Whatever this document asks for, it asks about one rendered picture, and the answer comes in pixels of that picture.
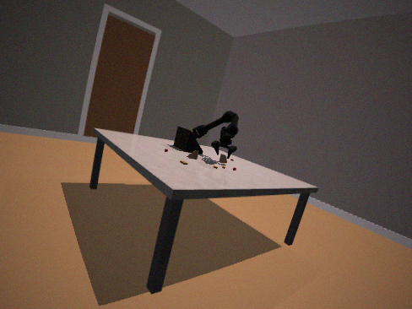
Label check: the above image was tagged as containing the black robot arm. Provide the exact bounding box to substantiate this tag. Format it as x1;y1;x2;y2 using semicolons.
192;111;239;145

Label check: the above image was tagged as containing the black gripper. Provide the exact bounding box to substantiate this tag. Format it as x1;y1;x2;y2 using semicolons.
211;138;237;159

